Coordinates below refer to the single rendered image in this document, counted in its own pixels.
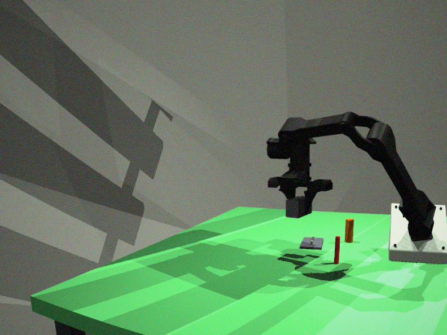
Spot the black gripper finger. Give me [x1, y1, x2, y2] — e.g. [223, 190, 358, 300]
[304, 190, 320, 214]
[279, 188, 296, 199]

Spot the orange cylinder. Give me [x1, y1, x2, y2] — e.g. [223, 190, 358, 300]
[344, 218, 354, 243]

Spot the dark red cylinder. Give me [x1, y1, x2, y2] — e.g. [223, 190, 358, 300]
[334, 236, 340, 265]

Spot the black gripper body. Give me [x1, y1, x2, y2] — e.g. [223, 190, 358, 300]
[268, 160, 332, 191]

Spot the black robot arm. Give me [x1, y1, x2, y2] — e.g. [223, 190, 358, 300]
[267, 112, 436, 242]

